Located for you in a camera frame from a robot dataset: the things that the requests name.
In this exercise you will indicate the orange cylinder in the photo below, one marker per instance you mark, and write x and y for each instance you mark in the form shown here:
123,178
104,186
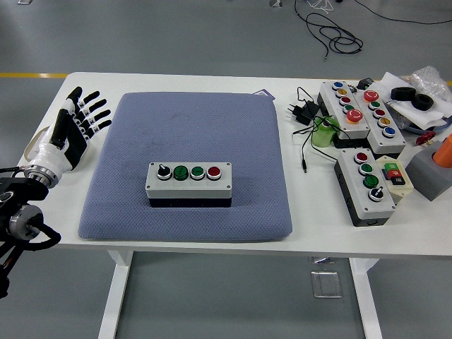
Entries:
445,152

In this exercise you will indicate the grey block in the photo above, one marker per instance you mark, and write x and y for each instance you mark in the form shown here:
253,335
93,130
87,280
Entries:
423,176

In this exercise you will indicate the cream switch with coloured keys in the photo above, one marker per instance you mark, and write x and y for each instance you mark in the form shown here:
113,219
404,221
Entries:
393,173

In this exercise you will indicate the purple-edged card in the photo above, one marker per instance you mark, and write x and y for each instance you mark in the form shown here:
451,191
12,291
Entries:
265,93

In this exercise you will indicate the large clear floor plate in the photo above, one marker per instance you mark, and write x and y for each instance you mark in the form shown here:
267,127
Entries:
326,284

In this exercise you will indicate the white paper sheet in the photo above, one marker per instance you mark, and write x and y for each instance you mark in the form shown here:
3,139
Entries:
423,116

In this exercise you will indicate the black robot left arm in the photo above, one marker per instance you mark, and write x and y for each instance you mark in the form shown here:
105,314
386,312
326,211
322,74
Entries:
21,189

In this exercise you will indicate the grey four-button control box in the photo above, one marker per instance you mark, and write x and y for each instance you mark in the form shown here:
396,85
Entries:
190,190
367,208

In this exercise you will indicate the clear bubble wrap bag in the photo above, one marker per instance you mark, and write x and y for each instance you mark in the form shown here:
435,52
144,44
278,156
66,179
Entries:
429,79

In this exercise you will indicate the grey five-button control box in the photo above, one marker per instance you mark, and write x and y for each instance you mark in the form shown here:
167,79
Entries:
328,96
392,144

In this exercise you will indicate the white table leg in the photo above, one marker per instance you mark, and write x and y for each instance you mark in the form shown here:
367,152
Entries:
367,303
113,300

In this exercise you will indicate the grey floor fitting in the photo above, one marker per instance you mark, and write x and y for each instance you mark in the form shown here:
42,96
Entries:
275,3

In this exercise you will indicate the small clear floor plate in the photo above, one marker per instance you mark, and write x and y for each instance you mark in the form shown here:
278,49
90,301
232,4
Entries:
320,260

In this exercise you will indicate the blue-grey padded mat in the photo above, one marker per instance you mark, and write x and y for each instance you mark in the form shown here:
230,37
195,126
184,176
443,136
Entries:
229,141

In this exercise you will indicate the small black device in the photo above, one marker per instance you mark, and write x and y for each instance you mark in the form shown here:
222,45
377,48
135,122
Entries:
365,84

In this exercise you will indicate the green plastic bottle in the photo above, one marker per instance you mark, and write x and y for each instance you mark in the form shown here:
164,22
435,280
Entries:
323,137

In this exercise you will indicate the white and black robot left hand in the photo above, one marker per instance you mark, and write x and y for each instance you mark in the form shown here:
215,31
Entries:
72,141

